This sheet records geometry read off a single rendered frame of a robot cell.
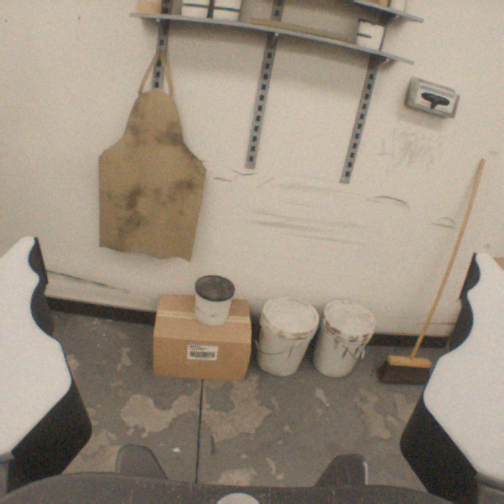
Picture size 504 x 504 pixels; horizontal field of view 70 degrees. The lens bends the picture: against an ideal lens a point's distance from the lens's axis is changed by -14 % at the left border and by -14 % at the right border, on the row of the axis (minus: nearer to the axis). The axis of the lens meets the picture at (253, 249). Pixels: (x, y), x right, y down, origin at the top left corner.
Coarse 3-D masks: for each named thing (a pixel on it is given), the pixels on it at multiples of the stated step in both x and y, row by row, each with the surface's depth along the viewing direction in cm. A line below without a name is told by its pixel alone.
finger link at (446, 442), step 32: (480, 256) 11; (480, 288) 9; (480, 320) 8; (448, 352) 7; (480, 352) 7; (448, 384) 7; (480, 384) 7; (416, 416) 7; (448, 416) 6; (480, 416) 6; (416, 448) 6; (448, 448) 6; (480, 448) 5; (448, 480) 6; (480, 480) 5
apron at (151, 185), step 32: (160, 96) 173; (128, 128) 180; (160, 128) 180; (128, 160) 187; (160, 160) 187; (192, 160) 190; (128, 192) 195; (160, 192) 194; (192, 192) 198; (128, 224) 203; (160, 224) 203; (192, 224) 205; (160, 256) 212
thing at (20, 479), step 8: (0, 464) 5; (8, 464) 5; (16, 464) 5; (0, 472) 5; (8, 472) 5; (16, 472) 5; (0, 480) 5; (8, 480) 5; (16, 480) 5; (24, 480) 5; (0, 488) 4; (8, 488) 5; (16, 488) 5; (0, 496) 4
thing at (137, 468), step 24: (120, 456) 5; (144, 456) 5; (336, 456) 5; (360, 456) 5; (48, 480) 4; (72, 480) 4; (96, 480) 5; (120, 480) 5; (144, 480) 5; (168, 480) 5; (336, 480) 5; (360, 480) 5
